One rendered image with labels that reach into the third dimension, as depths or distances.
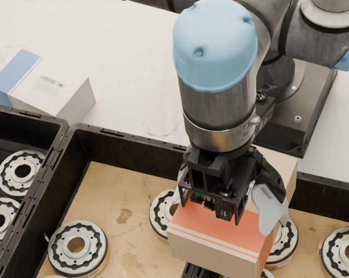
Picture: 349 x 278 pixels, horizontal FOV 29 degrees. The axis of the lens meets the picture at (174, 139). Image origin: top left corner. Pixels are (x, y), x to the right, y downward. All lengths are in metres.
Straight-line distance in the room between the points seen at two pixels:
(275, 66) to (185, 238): 0.57
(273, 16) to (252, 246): 0.31
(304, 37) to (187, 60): 0.65
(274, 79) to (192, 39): 0.77
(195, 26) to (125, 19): 1.11
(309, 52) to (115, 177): 0.42
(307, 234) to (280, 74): 0.34
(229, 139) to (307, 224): 0.54
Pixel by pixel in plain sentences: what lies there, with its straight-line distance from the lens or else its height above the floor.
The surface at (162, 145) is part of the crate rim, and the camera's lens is 1.17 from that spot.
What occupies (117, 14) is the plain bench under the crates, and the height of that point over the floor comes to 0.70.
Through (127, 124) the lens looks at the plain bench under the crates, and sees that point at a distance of 1.50.
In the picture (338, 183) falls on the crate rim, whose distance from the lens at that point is 1.13.
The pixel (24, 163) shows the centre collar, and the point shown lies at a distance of 1.29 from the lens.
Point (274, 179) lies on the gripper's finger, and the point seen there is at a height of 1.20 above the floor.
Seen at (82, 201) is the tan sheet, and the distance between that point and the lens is 1.26.
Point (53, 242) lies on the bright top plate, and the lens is 1.19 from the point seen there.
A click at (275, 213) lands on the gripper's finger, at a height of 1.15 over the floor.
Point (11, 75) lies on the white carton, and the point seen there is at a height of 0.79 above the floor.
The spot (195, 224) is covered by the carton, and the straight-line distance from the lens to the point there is 0.86.
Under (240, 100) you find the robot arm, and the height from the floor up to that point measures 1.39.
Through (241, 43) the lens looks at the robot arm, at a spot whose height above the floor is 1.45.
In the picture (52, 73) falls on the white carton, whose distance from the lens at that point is 1.51.
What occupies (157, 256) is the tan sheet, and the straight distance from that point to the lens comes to 1.18.
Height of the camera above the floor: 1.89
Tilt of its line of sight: 54 degrees down
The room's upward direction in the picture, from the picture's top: 10 degrees counter-clockwise
